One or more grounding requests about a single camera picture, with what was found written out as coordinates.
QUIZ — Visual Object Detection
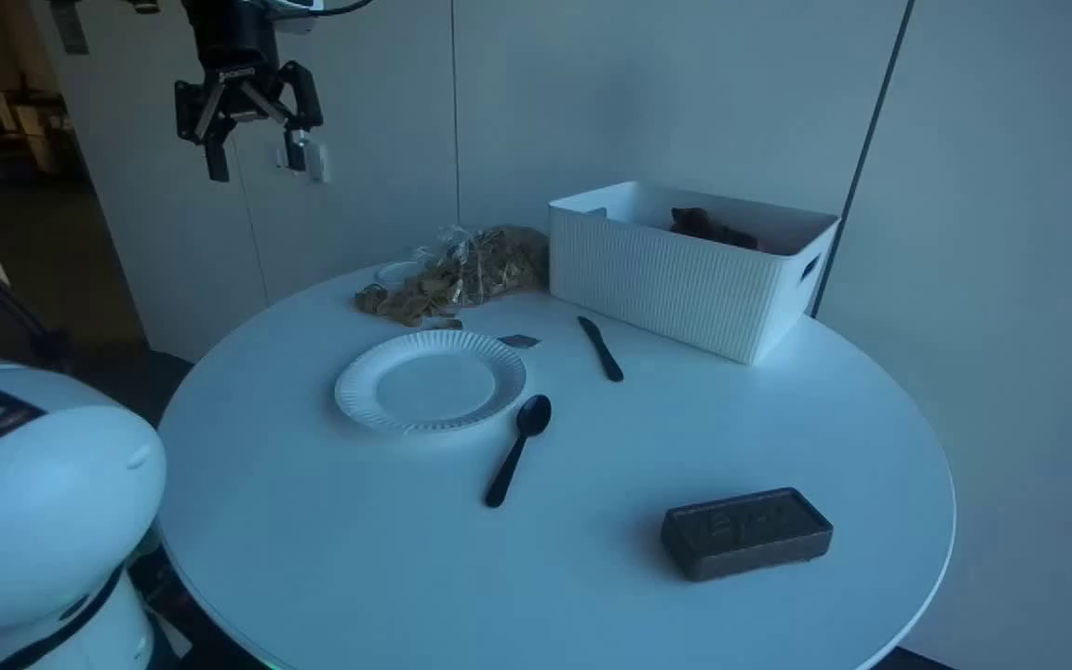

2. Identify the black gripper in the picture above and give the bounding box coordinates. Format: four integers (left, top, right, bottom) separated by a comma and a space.
176, 0, 331, 185

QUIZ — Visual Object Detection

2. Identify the tan rubber band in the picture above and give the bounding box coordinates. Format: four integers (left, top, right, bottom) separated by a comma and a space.
394, 295, 444, 331
357, 288, 410, 324

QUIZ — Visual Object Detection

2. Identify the white paper plate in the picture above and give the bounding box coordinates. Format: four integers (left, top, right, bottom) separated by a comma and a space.
331, 328, 532, 441

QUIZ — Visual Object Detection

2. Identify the blurry background shelf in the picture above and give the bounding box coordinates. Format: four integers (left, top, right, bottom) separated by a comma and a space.
0, 29, 68, 180

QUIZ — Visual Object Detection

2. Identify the black marker pen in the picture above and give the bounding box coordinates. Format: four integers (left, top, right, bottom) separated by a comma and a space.
574, 312, 627, 388

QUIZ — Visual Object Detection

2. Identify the black plastic spoon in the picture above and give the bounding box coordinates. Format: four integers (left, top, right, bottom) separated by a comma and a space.
481, 391, 556, 513

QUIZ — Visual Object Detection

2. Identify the white plastic storage bin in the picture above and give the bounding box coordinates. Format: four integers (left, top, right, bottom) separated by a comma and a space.
542, 180, 841, 370

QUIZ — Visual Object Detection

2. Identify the black rectangular box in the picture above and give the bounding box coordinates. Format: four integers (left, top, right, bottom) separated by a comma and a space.
657, 483, 836, 583

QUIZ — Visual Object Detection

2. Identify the dark wall sign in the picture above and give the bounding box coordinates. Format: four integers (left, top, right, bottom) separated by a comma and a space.
48, 0, 89, 61

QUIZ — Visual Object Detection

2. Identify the black wall panel strip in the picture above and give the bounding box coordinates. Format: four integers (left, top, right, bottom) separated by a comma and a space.
809, 0, 914, 315

